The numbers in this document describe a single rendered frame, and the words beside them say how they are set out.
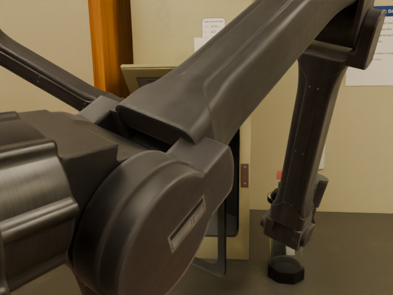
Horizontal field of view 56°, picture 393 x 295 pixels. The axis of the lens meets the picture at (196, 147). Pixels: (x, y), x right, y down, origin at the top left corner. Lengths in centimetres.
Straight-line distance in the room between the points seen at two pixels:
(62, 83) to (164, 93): 59
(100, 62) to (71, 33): 62
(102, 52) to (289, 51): 72
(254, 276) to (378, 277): 33
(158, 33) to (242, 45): 77
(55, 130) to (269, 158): 134
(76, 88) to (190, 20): 38
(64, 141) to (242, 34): 16
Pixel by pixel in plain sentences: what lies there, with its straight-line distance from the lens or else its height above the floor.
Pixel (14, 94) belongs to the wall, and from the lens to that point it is 172.
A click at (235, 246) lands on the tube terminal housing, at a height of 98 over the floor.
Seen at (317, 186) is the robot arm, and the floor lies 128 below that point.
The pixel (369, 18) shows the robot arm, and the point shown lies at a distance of 49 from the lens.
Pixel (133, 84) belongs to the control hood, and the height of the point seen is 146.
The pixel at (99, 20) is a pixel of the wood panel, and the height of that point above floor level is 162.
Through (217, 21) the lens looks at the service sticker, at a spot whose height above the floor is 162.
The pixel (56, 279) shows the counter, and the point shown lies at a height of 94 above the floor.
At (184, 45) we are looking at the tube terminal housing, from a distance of 102.
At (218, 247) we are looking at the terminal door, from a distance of 94.
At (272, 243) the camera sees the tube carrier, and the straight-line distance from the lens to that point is 103.
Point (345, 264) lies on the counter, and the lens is 119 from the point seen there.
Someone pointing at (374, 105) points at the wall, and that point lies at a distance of 153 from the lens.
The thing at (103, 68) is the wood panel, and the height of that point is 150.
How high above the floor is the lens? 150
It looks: 12 degrees down
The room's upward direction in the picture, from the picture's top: 1 degrees counter-clockwise
